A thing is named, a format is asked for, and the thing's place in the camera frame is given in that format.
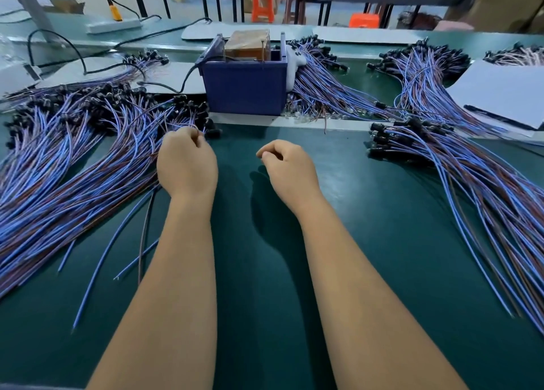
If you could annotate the white paper sheet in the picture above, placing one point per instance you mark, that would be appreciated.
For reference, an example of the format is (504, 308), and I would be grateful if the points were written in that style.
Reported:
(506, 92)

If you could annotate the white plastic device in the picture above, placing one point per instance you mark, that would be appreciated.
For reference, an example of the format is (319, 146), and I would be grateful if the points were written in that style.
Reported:
(17, 78)

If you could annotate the person's left hand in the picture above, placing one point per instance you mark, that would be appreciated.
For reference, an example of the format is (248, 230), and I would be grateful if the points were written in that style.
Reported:
(189, 169)

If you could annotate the black pen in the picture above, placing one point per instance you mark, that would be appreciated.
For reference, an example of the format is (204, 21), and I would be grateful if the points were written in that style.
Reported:
(500, 118)

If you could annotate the blue plastic tester box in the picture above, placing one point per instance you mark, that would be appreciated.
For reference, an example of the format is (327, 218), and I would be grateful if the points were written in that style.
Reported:
(246, 88)

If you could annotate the stack of large cardboard boxes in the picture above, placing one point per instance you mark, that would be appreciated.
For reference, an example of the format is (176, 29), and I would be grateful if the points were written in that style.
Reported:
(510, 1)

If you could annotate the pink plastic stool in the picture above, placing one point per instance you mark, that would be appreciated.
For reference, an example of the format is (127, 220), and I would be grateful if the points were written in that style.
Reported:
(453, 27)

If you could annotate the white flat mat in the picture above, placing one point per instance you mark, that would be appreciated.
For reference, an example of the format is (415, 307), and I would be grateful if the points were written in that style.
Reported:
(170, 75)
(370, 35)
(208, 32)

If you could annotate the white power strip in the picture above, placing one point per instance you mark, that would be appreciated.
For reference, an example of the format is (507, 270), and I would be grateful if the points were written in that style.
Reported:
(115, 27)

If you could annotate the orange plug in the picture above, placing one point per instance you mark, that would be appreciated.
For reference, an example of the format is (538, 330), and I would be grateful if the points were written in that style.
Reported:
(116, 13)

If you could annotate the person's right hand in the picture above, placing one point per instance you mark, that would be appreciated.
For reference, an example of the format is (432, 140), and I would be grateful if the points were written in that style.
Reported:
(291, 177)

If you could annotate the orange plastic stool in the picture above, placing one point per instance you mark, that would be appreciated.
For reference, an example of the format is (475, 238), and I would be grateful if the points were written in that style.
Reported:
(364, 21)
(263, 6)

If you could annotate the grey metal pole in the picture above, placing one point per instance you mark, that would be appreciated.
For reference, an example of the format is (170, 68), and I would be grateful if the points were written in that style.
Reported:
(30, 3)

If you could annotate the person's right forearm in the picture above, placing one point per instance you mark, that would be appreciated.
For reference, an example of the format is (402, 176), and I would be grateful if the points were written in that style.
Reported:
(378, 309)

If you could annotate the person's left forearm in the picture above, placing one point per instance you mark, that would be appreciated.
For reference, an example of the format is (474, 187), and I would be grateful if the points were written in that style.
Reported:
(157, 305)

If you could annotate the open cardboard box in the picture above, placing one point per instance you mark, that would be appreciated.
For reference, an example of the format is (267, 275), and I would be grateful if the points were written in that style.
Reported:
(64, 6)

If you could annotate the brown cardboard block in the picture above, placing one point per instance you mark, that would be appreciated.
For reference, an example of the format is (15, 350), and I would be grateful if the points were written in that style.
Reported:
(247, 45)

